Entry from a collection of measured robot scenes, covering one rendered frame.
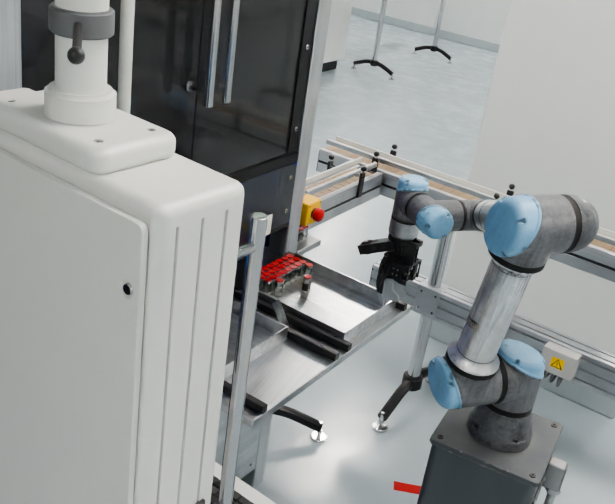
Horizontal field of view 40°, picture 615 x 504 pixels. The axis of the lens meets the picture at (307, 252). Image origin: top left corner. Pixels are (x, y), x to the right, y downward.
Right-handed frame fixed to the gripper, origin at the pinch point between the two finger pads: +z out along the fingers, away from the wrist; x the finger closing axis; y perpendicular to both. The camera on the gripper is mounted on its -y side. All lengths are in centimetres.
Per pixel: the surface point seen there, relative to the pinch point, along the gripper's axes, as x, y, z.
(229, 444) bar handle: -87, 18, -14
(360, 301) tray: 1.8, -6.9, 4.1
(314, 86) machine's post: 10, -36, -47
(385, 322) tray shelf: -2.3, 3.3, 4.3
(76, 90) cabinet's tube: -101, -4, -71
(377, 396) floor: 84, -32, 92
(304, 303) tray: -10.7, -16.8, 4.1
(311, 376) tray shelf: -36.6, 3.3, 4.4
